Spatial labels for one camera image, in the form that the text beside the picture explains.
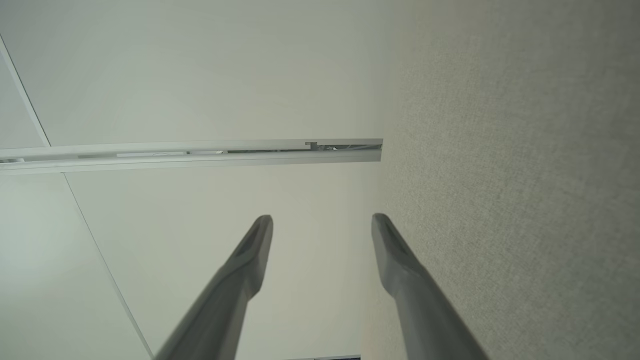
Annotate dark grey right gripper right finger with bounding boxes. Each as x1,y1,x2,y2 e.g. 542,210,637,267
371,213,489,360

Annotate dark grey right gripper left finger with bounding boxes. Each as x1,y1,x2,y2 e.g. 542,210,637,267
154,215,274,360

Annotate white ceiling track rail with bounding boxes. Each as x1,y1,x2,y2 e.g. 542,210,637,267
0,138,384,176

